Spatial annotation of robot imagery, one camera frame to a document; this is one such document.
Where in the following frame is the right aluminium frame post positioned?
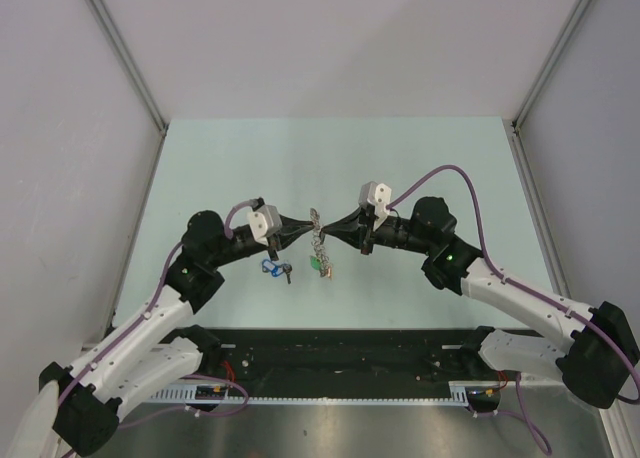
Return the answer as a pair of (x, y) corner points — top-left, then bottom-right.
(511, 0), (596, 132)

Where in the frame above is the aluminium frame post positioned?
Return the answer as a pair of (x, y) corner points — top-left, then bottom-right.
(74, 0), (169, 132)
(511, 0), (596, 132)

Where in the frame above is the white cable duct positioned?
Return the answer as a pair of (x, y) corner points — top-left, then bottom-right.
(145, 383), (469, 407)

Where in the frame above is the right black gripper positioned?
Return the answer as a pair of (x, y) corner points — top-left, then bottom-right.
(323, 206), (434, 256)

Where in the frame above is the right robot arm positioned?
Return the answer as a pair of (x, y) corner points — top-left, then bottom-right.
(321, 197), (639, 409)

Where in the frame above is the left aluminium frame post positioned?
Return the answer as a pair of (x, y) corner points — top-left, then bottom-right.
(74, 0), (169, 132)

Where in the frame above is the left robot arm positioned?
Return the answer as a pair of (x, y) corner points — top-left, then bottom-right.
(39, 199), (314, 457)

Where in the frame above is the metal disc keyring holder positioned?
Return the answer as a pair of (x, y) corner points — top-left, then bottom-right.
(310, 208), (333, 279)

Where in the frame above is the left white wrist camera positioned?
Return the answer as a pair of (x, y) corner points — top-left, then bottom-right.
(247, 204), (282, 246)

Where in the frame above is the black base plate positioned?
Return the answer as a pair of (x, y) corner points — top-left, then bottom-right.
(197, 329), (515, 399)

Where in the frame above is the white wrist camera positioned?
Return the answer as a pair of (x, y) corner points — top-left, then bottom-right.
(247, 204), (282, 246)
(358, 181), (392, 231)

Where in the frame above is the blue tagged key bunch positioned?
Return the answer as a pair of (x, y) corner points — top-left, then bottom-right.
(261, 259), (293, 284)

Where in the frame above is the green key tag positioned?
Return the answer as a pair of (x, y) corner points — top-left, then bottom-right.
(310, 256), (322, 271)

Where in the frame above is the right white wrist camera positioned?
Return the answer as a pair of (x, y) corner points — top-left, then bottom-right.
(358, 181), (392, 231)

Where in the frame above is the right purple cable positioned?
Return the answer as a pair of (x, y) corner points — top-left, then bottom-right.
(387, 164), (640, 452)

